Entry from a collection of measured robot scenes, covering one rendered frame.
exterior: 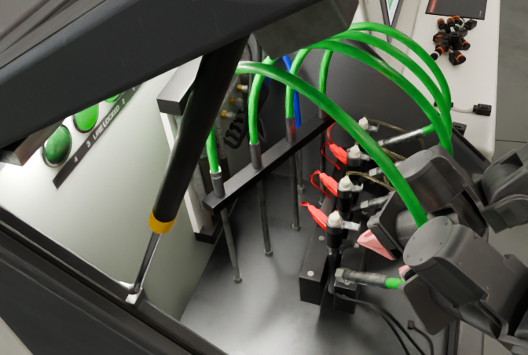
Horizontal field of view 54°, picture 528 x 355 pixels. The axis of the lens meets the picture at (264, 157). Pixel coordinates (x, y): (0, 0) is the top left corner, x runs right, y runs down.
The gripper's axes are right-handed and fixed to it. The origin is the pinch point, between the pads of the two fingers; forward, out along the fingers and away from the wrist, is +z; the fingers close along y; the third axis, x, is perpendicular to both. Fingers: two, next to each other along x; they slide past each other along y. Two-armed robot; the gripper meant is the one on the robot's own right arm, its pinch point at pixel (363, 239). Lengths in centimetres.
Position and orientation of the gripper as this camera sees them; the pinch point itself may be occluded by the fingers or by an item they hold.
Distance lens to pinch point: 83.4
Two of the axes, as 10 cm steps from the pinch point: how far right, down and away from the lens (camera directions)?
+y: -6.4, -7.5, -1.9
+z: -5.5, 2.6, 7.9
